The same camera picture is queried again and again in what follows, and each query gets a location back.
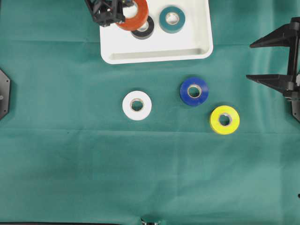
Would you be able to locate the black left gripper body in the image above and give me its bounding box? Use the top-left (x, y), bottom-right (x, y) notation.
top-left (85, 0), bottom-right (125, 27)

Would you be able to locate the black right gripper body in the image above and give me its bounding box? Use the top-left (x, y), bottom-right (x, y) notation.
top-left (283, 17), bottom-right (300, 122)

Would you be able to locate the green tape roll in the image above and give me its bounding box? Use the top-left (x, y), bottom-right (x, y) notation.
top-left (159, 6), bottom-right (186, 34)

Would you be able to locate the black tape roll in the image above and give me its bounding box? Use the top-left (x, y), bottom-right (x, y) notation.
top-left (131, 16), bottom-right (155, 40)

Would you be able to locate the white tape roll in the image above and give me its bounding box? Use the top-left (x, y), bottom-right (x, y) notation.
top-left (122, 90), bottom-right (152, 120)

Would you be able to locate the blue tape roll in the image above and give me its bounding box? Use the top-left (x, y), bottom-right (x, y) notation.
top-left (180, 77), bottom-right (209, 106)

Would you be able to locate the green table cloth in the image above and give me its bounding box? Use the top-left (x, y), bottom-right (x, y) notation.
top-left (0, 0), bottom-right (300, 225)

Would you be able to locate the orange tape roll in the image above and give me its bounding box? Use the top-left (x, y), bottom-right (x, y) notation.
top-left (116, 0), bottom-right (149, 31)

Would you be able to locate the white plastic tray case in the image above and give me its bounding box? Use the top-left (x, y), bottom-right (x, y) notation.
top-left (99, 0), bottom-right (213, 64)

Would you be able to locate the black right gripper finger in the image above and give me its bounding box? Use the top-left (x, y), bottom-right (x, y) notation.
top-left (246, 74), bottom-right (295, 93)
top-left (250, 23), bottom-right (295, 48)

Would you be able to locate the yellow tape roll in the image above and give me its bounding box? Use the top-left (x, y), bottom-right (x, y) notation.
top-left (210, 105), bottom-right (240, 135)

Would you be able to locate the metal object at bottom edge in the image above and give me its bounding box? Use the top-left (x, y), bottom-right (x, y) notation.
top-left (141, 218), bottom-right (161, 225)

